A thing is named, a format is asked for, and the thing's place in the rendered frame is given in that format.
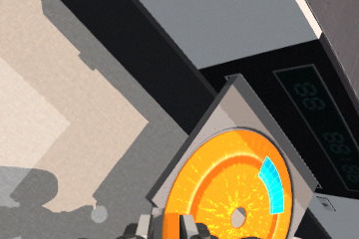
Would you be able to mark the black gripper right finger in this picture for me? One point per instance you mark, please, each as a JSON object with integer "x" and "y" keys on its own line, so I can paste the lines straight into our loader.
{"x": 188, "y": 230}

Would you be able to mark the orange cd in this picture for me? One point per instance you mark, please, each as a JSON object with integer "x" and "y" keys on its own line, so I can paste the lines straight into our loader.
{"x": 234, "y": 169}

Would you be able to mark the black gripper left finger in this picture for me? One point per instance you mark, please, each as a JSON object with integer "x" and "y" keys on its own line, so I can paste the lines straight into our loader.
{"x": 145, "y": 229}

